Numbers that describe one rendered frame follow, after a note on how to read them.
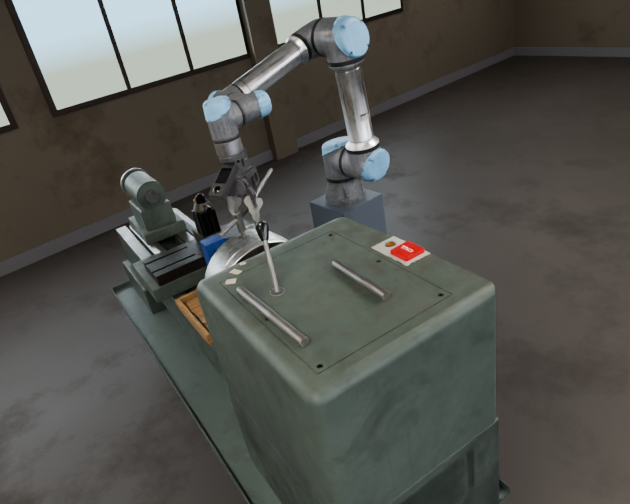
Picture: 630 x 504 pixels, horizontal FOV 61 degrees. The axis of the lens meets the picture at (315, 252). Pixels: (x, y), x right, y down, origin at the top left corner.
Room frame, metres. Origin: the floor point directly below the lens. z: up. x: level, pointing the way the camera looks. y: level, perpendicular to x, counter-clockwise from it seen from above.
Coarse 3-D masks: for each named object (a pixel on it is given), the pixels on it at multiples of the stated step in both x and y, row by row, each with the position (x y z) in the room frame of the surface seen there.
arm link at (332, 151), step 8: (344, 136) 1.88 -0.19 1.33; (328, 144) 1.83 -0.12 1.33; (336, 144) 1.81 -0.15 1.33; (344, 144) 1.80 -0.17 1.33; (328, 152) 1.81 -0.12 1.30; (336, 152) 1.80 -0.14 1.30; (328, 160) 1.81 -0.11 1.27; (336, 160) 1.78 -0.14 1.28; (328, 168) 1.82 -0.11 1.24; (336, 168) 1.79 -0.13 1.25; (328, 176) 1.83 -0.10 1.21; (336, 176) 1.80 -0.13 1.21; (344, 176) 1.80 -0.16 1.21
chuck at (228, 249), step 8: (248, 232) 1.43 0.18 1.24; (256, 232) 1.43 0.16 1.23; (232, 240) 1.41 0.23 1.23; (248, 240) 1.38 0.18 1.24; (256, 240) 1.37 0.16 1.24; (224, 248) 1.39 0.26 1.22; (232, 248) 1.37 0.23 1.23; (240, 248) 1.35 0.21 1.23; (216, 256) 1.38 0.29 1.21; (224, 256) 1.36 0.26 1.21; (232, 256) 1.33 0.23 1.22; (208, 264) 1.39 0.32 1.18; (216, 264) 1.35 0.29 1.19; (224, 264) 1.33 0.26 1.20; (208, 272) 1.37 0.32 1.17; (216, 272) 1.33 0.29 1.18
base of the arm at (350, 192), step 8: (328, 184) 1.84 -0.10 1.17; (336, 184) 1.80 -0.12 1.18; (344, 184) 1.80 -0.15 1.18; (352, 184) 1.80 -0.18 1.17; (360, 184) 1.85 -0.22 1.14; (328, 192) 1.83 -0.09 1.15; (336, 192) 1.80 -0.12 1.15; (344, 192) 1.79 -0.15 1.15; (352, 192) 1.79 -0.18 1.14; (360, 192) 1.81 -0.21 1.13; (328, 200) 1.82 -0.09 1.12; (336, 200) 1.79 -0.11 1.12; (344, 200) 1.78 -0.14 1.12; (352, 200) 1.78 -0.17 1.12; (360, 200) 1.80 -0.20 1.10
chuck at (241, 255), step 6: (258, 240) 1.37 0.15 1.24; (270, 240) 1.36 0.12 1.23; (276, 240) 1.37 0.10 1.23; (282, 240) 1.38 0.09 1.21; (246, 246) 1.35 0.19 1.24; (252, 246) 1.34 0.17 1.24; (258, 246) 1.33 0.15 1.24; (270, 246) 1.35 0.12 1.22; (240, 252) 1.33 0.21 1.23; (246, 252) 1.32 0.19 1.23; (252, 252) 1.32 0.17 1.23; (258, 252) 1.33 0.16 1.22; (234, 258) 1.32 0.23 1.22; (240, 258) 1.31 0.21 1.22; (246, 258) 1.31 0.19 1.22; (228, 264) 1.31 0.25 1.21; (234, 264) 1.30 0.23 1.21
